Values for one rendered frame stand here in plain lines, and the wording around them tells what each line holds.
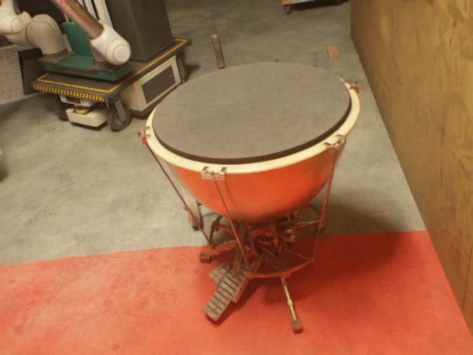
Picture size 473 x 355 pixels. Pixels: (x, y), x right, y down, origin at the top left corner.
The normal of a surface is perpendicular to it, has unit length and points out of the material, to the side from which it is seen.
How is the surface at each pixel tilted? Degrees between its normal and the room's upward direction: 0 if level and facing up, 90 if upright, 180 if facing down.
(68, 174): 0
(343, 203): 0
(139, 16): 90
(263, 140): 0
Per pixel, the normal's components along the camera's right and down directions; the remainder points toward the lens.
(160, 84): 0.86, 0.19
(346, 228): -0.14, -0.81
